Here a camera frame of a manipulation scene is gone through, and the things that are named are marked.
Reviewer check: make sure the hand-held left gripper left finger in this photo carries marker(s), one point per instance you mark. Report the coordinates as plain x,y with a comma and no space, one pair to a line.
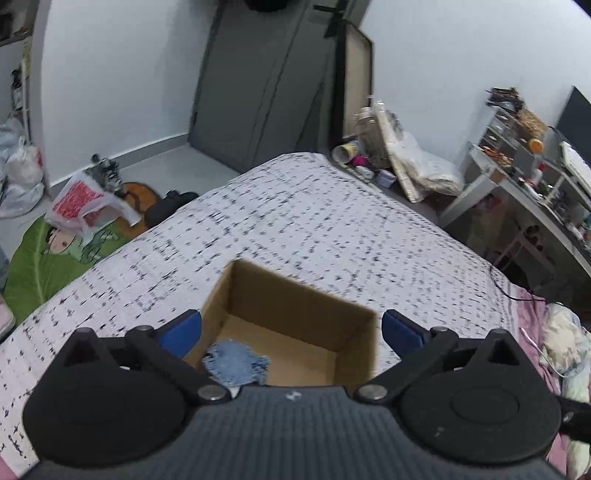
181,330

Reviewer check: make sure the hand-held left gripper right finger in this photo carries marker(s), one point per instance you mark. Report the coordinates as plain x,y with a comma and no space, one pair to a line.
401,333

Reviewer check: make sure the frayed denim cloth piece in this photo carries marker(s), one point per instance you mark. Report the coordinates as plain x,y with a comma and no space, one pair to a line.
233,362

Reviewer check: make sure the brown cardboard box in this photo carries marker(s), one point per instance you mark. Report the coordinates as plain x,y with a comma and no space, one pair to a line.
295,300

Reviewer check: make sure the cream crumpled blanket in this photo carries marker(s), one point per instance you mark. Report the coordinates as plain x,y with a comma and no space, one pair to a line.
565,341

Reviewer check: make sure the round orange floor mat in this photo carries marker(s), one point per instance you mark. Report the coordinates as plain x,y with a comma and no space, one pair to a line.
138,196

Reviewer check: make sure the purple cup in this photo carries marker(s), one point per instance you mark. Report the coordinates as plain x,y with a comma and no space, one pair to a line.
386,179

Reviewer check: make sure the green leaf cartoon rug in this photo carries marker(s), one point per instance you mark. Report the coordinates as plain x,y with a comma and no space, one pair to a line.
32,272

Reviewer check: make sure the white desk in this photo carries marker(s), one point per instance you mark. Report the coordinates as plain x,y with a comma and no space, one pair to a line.
480,189

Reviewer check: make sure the red white plastic bag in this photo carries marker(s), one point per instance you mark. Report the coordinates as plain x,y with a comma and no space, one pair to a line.
74,203

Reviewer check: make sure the pair of grey sneakers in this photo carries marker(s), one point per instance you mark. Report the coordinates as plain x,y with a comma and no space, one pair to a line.
107,175

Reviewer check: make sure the printed paper cup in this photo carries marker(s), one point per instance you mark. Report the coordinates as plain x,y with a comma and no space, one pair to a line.
345,152

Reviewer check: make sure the clear tumbler bottle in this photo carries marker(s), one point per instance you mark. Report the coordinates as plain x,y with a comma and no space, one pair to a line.
364,122

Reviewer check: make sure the grey drawer organizer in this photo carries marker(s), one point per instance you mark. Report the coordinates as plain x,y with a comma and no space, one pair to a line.
501,134

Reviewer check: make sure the white knotted plastic bag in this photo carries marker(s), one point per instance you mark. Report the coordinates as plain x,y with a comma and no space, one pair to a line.
25,166

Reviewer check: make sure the small orange toy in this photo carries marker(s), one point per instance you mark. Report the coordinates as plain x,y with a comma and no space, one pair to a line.
536,145

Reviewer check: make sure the white keyboard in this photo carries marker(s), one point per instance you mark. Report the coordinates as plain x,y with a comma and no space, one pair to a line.
577,166

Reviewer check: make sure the woven basket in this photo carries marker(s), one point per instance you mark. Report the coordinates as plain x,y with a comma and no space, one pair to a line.
531,122

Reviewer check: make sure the grey wardrobe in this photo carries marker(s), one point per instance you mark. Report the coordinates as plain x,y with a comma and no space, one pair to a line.
258,92

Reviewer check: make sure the black framed board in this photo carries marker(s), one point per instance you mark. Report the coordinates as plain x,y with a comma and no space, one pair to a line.
358,83

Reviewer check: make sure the black monitor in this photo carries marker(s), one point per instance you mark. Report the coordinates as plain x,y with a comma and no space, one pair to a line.
577,115

